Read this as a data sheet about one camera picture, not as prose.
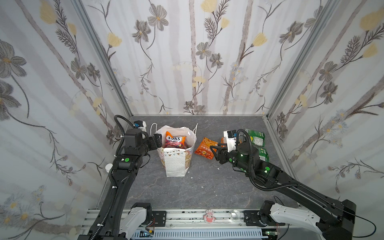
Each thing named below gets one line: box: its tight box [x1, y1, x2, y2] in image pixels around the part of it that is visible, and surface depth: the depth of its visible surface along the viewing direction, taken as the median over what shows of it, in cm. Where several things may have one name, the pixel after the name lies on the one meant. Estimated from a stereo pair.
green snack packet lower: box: [258, 147, 270, 162], surface depth 98 cm
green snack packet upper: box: [245, 129, 265, 147], surface depth 106 cm
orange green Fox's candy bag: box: [164, 131, 187, 149], surface depth 86 cm
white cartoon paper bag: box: [155, 123, 199, 178], surface depth 82 cm
